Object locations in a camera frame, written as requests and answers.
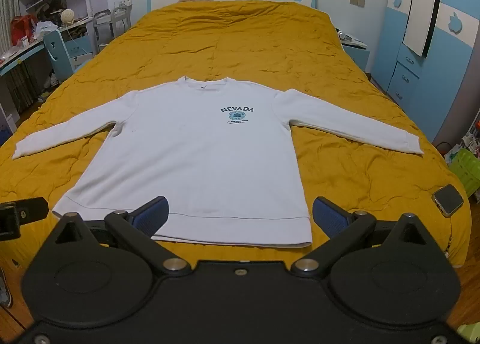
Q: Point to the green plastic basket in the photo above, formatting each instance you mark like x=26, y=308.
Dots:
x=467, y=171

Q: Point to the blue nightstand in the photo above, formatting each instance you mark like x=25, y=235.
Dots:
x=356, y=57

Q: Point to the dark shoe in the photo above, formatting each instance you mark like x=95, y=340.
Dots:
x=3, y=289

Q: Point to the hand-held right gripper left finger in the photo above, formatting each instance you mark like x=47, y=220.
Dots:
x=152, y=214

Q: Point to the smartphone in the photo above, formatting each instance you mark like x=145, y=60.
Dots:
x=448, y=200

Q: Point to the red bag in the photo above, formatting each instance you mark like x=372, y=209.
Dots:
x=20, y=28

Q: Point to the wall light switch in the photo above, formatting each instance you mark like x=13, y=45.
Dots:
x=357, y=0

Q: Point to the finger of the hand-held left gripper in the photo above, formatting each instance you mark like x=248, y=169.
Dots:
x=32, y=211

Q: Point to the white long-sleeve sweatshirt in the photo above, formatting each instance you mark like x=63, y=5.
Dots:
x=195, y=149

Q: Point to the blue-edged desk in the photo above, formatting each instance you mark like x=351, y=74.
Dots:
x=22, y=54

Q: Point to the light green object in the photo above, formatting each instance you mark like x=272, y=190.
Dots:
x=469, y=333

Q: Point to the yellow quilted bed blanket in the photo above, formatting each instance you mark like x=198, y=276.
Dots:
x=232, y=48

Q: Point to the blue and white wardrobe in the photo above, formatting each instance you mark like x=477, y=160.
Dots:
x=450, y=78

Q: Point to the black-framed white panel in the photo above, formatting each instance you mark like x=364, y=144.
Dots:
x=423, y=10

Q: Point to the blue chair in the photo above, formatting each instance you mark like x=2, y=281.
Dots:
x=62, y=55

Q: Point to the white plastic bag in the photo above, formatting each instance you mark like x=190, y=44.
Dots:
x=45, y=28

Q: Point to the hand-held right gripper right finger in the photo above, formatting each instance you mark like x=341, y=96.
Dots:
x=330, y=216

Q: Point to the white rack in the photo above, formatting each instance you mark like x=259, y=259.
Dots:
x=108, y=27

